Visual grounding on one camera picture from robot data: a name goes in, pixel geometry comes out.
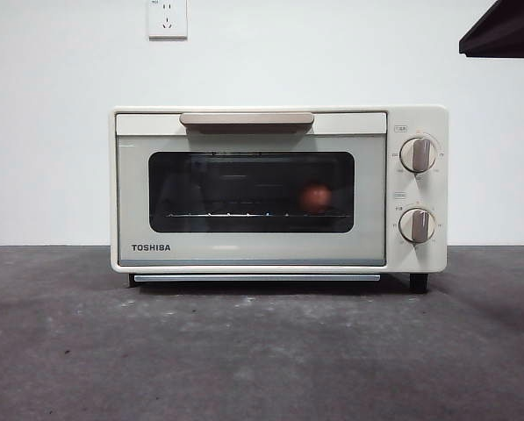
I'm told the white wall socket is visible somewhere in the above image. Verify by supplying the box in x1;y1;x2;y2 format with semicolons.
147;0;189;41

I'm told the metal wire oven rack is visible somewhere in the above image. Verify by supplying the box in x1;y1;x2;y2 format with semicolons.
164;211;347;219

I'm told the cream Toshiba toaster oven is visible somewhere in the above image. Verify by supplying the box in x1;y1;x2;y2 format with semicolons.
108;103;449;294

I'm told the brown egg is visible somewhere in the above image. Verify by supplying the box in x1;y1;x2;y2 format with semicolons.
298;182;333;216

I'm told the cream oven knob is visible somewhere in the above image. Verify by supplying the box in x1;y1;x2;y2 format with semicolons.
398;136;438;174
398;207;437;245

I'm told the metal crumb tray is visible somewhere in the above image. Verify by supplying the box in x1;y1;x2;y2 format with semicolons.
133;273;382;284

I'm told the glass oven door with handle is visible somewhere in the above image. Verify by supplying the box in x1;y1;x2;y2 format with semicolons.
114;111;388;268

